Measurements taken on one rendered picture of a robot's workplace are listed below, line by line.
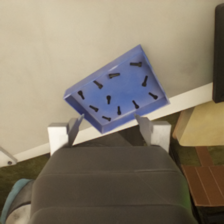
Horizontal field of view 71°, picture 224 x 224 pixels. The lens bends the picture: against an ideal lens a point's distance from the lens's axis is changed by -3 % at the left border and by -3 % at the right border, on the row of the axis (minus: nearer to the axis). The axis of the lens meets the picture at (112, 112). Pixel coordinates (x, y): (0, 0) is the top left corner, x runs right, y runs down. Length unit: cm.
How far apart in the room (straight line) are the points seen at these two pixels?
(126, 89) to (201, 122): 63
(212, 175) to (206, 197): 14
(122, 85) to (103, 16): 10
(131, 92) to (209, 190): 78
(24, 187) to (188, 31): 39
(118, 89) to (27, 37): 14
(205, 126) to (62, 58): 76
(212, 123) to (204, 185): 31
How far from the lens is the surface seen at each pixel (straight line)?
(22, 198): 38
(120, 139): 45
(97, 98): 26
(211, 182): 100
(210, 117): 85
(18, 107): 32
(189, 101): 30
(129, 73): 24
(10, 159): 45
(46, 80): 26
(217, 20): 25
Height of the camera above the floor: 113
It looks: 48 degrees down
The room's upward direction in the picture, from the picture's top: 178 degrees clockwise
